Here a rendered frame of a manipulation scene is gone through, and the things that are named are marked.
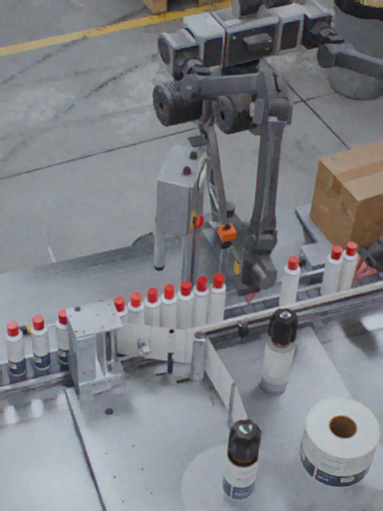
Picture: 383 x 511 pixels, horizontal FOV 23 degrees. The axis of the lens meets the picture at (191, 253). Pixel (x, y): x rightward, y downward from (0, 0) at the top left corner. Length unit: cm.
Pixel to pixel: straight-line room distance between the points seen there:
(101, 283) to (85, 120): 222
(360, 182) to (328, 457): 104
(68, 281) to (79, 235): 140
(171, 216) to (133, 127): 262
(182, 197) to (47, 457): 83
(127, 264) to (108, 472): 86
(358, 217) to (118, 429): 109
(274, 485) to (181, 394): 40
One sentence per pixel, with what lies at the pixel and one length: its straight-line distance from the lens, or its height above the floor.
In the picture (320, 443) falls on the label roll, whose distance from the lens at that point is 262.
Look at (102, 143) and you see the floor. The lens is 516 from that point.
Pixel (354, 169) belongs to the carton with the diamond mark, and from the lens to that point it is 330.
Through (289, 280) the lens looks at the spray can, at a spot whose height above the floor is 101.
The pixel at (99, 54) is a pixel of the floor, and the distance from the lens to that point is 588.
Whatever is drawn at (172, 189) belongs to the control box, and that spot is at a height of 145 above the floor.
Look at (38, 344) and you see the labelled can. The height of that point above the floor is 100.
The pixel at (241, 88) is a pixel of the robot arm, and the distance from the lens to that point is 283.
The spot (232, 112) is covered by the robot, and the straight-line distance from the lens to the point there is 339.
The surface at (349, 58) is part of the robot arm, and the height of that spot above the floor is 148.
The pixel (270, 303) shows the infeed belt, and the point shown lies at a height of 88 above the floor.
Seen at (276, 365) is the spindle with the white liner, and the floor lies 101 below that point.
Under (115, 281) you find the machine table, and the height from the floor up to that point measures 83.
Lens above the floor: 314
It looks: 44 degrees down
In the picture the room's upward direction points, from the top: 3 degrees clockwise
